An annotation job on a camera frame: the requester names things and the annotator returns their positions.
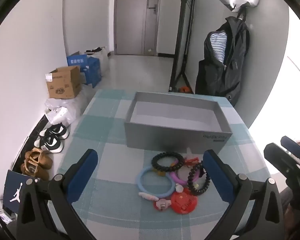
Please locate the pink hair clip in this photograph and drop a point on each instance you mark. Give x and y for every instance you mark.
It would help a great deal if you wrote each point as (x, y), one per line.
(147, 195)

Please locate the pale flower hair clip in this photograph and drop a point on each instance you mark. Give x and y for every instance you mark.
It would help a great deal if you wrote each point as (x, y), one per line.
(162, 202)

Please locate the blue cardboard box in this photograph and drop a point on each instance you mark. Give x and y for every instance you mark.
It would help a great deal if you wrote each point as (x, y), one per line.
(91, 71)

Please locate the grey door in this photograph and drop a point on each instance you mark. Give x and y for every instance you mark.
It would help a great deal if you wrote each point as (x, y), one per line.
(132, 17)

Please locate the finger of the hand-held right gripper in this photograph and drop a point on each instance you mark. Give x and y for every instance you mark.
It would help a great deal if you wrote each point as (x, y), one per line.
(295, 146)
(282, 158)

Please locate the grey cardboard box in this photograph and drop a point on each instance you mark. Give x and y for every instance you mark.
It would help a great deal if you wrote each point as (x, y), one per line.
(165, 135)

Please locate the teal checked tablecloth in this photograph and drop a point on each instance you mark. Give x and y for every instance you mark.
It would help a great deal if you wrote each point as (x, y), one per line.
(110, 135)

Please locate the brown cardboard box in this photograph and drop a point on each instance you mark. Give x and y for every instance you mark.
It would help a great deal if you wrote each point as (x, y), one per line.
(65, 85)

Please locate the red round disc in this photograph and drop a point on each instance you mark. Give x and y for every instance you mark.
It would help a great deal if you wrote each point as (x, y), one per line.
(183, 202)

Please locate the red orange hair clip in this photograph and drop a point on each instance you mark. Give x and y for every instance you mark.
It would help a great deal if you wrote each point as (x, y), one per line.
(191, 160)

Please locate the white bag with black top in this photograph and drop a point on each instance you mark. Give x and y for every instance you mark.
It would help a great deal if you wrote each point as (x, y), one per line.
(102, 57)

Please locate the blue white striped shirt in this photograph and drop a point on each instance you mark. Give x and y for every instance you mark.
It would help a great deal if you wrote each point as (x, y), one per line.
(218, 46)

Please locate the translucent white hair clip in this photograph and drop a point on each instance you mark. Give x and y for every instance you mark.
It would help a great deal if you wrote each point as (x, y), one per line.
(189, 152)

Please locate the black jacket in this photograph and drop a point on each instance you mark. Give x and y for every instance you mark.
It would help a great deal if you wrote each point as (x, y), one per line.
(230, 75)

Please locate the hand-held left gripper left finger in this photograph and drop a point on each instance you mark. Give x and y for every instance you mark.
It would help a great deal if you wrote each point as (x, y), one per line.
(82, 172)

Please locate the black and white sneaker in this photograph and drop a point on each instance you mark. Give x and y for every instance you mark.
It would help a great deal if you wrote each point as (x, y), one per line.
(56, 131)
(51, 145)

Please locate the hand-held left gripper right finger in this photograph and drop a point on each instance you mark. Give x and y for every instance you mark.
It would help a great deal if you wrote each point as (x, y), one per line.
(216, 172)

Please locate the small orange object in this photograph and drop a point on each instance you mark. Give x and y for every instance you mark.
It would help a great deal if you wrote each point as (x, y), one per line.
(185, 89)

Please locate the white plastic bags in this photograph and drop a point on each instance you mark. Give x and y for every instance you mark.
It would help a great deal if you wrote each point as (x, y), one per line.
(62, 110)

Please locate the black metal rack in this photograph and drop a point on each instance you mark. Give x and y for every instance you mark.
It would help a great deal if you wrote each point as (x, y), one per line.
(182, 30)

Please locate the dark blue shoe box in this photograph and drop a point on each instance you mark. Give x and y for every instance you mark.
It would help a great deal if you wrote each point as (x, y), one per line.
(15, 192)

